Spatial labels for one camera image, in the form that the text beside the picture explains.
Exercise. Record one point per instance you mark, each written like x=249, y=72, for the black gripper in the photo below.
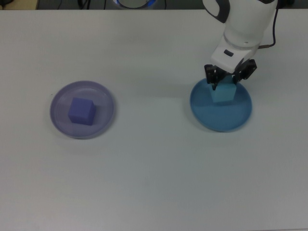
x=243, y=63

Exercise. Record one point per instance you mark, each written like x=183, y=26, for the light blue cube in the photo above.
x=223, y=93

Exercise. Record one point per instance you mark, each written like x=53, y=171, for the purple cube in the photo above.
x=80, y=111

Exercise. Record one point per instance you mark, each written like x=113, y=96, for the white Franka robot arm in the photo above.
x=243, y=24

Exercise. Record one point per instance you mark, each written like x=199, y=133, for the blue plate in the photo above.
x=221, y=115

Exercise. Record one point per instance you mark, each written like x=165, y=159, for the white round base blue light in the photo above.
x=134, y=3

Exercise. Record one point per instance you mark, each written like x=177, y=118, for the purple plate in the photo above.
x=81, y=131

